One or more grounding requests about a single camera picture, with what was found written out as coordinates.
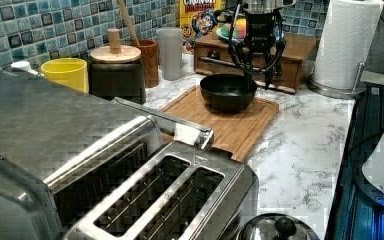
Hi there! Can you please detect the green pink toy fruit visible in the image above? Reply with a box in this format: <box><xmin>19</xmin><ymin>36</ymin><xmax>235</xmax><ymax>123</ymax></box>
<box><xmin>220</xmin><ymin>23</ymin><xmax>235</xmax><ymax>37</ymax></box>

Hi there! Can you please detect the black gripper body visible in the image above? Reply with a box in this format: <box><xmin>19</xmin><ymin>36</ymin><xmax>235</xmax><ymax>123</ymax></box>
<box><xmin>243</xmin><ymin>0</ymin><xmax>296</xmax><ymax>53</ymax></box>

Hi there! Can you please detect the cereal box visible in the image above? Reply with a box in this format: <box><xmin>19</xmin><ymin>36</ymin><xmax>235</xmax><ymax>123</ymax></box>
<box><xmin>179</xmin><ymin>0</ymin><xmax>225</xmax><ymax>54</ymax></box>

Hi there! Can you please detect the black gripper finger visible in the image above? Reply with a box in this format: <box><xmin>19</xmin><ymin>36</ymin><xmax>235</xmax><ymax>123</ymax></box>
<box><xmin>259</xmin><ymin>39</ymin><xmax>286</xmax><ymax>89</ymax></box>
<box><xmin>228</xmin><ymin>43</ymin><xmax>252</xmax><ymax>89</ymax></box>

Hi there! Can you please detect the wooden spoon handle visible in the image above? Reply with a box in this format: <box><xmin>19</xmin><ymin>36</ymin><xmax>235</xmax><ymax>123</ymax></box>
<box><xmin>116</xmin><ymin>0</ymin><xmax>140</xmax><ymax>47</ymax></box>

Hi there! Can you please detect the steel pot lid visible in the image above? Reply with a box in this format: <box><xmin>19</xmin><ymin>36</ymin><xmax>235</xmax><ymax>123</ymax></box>
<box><xmin>234</xmin><ymin>213</ymin><xmax>320</xmax><ymax>240</ymax></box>

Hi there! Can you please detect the light blue plate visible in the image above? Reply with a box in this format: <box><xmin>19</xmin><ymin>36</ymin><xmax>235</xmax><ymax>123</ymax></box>
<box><xmin>216</xmin><ymin>28</ymin><xmax>245</xmax><ymax>44</ymax></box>

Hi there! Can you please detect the yellow plastic cup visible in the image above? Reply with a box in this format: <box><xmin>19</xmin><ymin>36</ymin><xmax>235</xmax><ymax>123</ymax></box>
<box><xmin>41</xmin><ymin>58</ymin><xmax>89</xmax><ymax>93</ymax></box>

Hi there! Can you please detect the black bowl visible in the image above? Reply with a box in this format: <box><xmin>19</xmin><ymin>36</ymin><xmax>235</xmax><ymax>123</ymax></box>
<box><xmin>200</xmin><ymin>74</ymin><xmax>257</xmax><ymax>113</ymax></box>

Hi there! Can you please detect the metal paper towel holder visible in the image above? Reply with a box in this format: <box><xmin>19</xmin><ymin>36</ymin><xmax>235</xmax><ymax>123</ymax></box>
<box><xmin>307</xmin><ymin>62</ymin><xmax>366</xmax><ymax>100</ymax></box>

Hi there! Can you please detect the silver two-slot toaster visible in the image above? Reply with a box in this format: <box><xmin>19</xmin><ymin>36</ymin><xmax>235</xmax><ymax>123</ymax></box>
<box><xmin>60</xmin><ymin>140</ymin><xmax>260</xmax><ymax>240</ymax></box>

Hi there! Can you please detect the black canister with wooden lid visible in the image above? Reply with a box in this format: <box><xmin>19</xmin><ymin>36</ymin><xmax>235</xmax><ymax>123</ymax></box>
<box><xmin>88</xmin><ymin>28</ymin><xmax>146</xmax><ymax>104</ymax></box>

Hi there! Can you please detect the wooden cutting board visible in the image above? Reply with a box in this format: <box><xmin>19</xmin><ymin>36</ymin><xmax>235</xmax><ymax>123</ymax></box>
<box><xmin>161</xmin><ymin>86</ymin><xmax>279</xmax><ymax>162</ymax></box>

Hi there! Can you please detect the stainless toaster oven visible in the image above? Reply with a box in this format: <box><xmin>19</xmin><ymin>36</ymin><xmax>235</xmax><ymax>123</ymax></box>
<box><xmin>0</xmin><ymin>69</ymin><xmax>215</xmax><ymax>240</ymax></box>

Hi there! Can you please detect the orange toy fruit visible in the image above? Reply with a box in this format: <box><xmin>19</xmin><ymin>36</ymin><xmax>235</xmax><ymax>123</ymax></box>
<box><xmin>235</xmin><ymin>18</ymin><xmax>246</xmax><ymax>31</ymax></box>

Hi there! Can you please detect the multicolour toy fruit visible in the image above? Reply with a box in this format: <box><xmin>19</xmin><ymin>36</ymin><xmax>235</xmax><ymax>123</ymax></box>
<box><xmin>232</xmin><ymin>28</ymin><xmax>246</xmax><ymax>39</ymax></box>

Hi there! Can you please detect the brown wooden utensil holder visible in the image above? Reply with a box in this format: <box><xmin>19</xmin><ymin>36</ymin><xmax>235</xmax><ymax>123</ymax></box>
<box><xmin>130</xmin><ymin>39</ymin><xmax>159</xmax><ymax>88</ymax></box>

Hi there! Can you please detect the paper towel roll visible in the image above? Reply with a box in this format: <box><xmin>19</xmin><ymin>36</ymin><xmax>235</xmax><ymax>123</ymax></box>
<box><xmin>313</xmin><ymin>0</ymin><xmax>384</xmax><ymax>90</ymax></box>

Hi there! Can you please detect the grey translucent cup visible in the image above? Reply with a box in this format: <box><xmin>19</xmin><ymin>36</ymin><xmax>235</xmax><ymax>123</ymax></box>
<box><xmin>157</xmin><ymin>27</ymin><xmax>183</xmax><ymax>80</ymax></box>

